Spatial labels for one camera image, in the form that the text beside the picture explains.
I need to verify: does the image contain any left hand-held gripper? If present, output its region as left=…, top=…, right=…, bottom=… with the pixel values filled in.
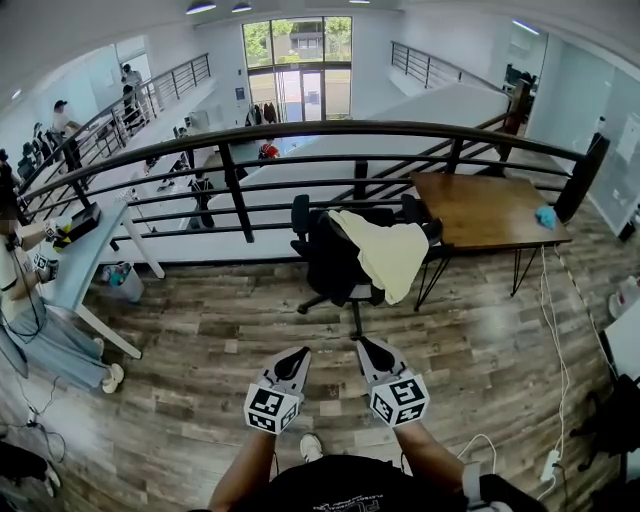
left=243, top=348, right=312, bottom=435

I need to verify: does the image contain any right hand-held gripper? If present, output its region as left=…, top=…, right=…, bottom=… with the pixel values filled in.
left=355, top=337, right=431, bottom=429

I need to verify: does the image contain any pale yellow clothing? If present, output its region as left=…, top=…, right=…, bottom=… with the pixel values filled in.
left=327, top=209, right=431, bottom=306

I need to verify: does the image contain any black office chair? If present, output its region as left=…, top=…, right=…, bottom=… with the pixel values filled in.
left=290, top=193, right=444, bottom=339

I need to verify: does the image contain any person's left forearm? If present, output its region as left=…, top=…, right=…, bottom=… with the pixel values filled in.
left=207, top=427, right=281, bottom=512

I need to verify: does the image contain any person's right forearm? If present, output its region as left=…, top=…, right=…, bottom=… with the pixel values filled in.
left=392, top=419, right=467, bottom=497

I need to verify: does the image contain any person's white shoe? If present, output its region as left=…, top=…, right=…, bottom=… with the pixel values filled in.
left=299, top=433, right=324, bottom=464

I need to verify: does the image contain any person's black shirt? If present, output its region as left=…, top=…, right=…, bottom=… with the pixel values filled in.
left=234, top=453, right=551, bottom=512

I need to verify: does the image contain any wooden table with hairpin legs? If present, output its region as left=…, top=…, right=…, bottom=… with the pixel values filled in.
left=409, top=171, right=573, bottom=312

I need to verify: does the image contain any grey waste bin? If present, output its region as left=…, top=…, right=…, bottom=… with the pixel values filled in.
left=99, top=261, right=147, bottom=305

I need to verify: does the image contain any white power strip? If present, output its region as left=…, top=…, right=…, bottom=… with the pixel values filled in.
left=539, top=448, right=562, bottom=484

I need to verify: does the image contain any black curved metal railing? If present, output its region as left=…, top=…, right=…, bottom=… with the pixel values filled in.
left=17, top=118, right=612, bottom=246

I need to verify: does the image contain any white desk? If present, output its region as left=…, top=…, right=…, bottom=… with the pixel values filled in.
left=35, top=199, right=167, bottom=361

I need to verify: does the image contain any white table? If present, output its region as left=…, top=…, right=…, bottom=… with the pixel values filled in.
left=601, top=311, right=640, bottom=382

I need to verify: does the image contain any white shoes pair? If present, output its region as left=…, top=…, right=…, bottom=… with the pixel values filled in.
left=606, top=274, right=640, bottom=320

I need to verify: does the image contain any black and yellow box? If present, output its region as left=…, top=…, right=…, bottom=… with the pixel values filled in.
left=51, top=201, right=104, bottom=252

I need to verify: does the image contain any clothes rack with garments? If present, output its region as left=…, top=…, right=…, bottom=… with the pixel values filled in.
left=243, top=101, right=279, bottom=128

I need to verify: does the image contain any black bag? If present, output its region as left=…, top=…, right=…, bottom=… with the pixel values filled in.
left=0, top=438, right=62, bottom=501

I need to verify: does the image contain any large glass window door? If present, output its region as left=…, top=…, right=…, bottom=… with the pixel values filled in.
left=241, top=16, right=354, bottom=124

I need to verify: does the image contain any black stair railing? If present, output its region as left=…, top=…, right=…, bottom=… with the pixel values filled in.
left=390, top=40, right=507, bottom=95

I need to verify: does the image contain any black balcony railing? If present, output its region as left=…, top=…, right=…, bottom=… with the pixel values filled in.
left=18, top=52, right=212, bottom=201

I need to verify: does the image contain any looped white cable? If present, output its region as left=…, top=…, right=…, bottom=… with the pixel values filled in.
left=456, top=432, right=499, bottom=477

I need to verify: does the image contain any white arm strap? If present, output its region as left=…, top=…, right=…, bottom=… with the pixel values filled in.
left=461, top=461, right=487, bottom=512

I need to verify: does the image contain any long white cable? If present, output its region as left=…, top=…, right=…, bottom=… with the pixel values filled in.
left=538, top=243, right=572, bottom=452

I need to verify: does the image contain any thin black floor cable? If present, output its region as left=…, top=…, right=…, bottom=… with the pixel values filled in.
left=13, top=373, right=68, bottom=464

